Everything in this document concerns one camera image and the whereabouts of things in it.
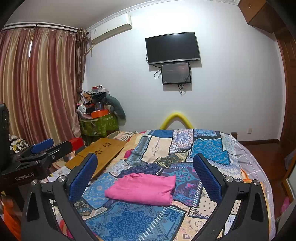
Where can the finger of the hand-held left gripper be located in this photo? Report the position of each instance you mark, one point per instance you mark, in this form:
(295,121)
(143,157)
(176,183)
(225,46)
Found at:
(42,144)
(60,148)

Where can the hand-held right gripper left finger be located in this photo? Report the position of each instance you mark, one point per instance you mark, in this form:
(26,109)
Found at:
(84,176)

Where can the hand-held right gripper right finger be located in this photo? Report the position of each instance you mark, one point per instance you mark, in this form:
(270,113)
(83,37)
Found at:
(208,178)

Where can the pink cardigan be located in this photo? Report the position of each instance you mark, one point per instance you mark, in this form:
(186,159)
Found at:
(143,187)

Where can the red plastic stool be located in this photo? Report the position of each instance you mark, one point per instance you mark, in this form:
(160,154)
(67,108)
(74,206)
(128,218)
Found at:
(76,142)

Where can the floral cloth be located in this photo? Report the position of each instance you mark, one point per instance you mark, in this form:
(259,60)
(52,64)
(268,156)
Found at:
(17,142)

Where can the wooden lap desk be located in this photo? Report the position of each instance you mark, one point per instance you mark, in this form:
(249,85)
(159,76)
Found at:
(101,150)

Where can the orange cloth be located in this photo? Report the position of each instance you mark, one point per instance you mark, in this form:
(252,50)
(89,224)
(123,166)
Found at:
(10,217)

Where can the grey checked bedsheet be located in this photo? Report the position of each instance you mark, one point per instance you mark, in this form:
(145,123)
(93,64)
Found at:
(252,162)

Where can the green storage basket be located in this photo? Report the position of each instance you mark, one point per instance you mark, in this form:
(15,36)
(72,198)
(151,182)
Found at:
(101,125)

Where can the orange box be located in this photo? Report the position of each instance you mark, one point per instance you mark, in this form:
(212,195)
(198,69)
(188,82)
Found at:
(99,113)

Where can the patchwork printed blanket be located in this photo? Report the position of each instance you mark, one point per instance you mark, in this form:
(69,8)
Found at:
(161,148)

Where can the pile of clutter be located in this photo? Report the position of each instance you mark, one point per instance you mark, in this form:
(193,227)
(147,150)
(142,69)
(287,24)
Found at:
(92,97)

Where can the striped curtain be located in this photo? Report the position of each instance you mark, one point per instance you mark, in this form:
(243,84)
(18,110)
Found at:
(41,81)

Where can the grey plush toy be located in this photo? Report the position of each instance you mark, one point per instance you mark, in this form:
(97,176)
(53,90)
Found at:
(118,106)

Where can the yellow foam tube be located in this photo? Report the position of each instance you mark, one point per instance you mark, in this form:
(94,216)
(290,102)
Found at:
(177,114)

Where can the pink slipper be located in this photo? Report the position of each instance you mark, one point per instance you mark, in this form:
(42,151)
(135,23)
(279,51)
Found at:
(285,205)

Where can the small black monitor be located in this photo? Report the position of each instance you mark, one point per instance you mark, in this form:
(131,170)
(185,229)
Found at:
(175,73)

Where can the wooden door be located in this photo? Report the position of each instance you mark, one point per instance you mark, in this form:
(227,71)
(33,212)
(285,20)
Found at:
(288,92)

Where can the white air conditioner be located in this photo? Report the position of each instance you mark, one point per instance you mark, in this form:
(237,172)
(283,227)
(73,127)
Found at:
(111,29)

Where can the wooden overhead cabinet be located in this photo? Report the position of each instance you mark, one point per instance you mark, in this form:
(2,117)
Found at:
(261,11)

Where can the dark wooden bed frame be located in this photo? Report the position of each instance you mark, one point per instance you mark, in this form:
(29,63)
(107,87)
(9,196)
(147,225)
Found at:
(234,134)

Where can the white curtain rail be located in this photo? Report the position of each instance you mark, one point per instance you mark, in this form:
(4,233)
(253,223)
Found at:
(41,26)

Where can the black wall television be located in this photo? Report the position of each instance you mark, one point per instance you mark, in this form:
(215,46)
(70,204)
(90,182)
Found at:
(172,47)

